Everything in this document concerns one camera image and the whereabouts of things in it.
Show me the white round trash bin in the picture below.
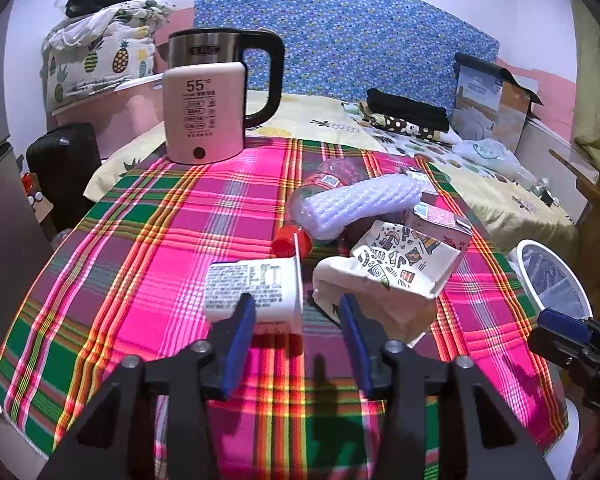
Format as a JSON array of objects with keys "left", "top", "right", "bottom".
[{"left": 507, "top": 240, "right": 593, "bottom": 320}]

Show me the pink steel electric kettle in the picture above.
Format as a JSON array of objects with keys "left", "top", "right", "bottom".
[{"left": 159, "top": 28, "right": 285, "bottom": 166}]

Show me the white plastic bag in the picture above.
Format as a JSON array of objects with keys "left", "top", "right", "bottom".
[{"left": 452, "top": 138, "right": 521, "bottom": 179}]

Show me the yellow pineapple bedsheet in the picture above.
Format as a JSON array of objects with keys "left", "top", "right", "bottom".
[{"left": 83, "top": 90, "right": 579, "bottom": 256}]

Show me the white milk carton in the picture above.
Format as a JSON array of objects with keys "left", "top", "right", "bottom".
[{"left": 204, "top": 256, "right": 303, "bottom": 336}]

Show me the white foam net sleeve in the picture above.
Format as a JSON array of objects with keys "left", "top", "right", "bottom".
[{"left": 316, "top": 174, "right": 422, "bottom": 239}]

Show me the pink plaid tablecloth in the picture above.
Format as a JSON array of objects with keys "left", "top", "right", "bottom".
[{"left": 0, "top": 136, "right": 569, "bottom": 480}]

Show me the grey refrigerator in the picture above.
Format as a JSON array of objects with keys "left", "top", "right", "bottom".
[{"left": 0, "top": 24, "right": 56, "bottom": 391}]

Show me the black suitcase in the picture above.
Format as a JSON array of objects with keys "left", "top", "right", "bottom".
[{"left": 26, "top": 122, "right": 102, "bottom": 232}]

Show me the polka dot brown cloth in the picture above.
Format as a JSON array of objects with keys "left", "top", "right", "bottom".
[{"left": 358, "top": 101, "right": 450, "bottom": 140}]

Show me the small pink purple carton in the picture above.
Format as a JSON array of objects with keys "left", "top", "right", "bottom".
[{"left": 403, "top": 202, "right": 471, "bottom": 255}]

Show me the patterned paper bag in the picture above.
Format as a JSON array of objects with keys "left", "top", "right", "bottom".
[{"left": 312, "top": 220, "right": 462, "bottom": 344}]

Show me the blue floral mattress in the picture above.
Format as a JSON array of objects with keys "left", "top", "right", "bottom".
[{"left": 194, "top": 0, "right": 500, "bottom": 110}]

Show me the cardboard box with picture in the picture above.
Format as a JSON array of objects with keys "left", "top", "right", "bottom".
[{"left": 451, "top": 52, "right": 542, "bottom": 152}]

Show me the pink storage box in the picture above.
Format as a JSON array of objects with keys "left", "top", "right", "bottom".
[{"left": 52, "top": 74, "right": 163, "bottom": 158}]

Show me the wooden chair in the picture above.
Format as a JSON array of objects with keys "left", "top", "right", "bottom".
[{"left": 548, "top": 150, "right": 600, "bottom": 321}]

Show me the clear bottle red cap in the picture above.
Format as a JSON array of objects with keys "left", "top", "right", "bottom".
[{"left": 272, "top": 158, "right": 367, "bottom": 258}]

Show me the pineapple print bedding pile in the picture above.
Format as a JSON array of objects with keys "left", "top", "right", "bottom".
[{"left": 42, "top": 0, "right": 175, "bottom": 114}]

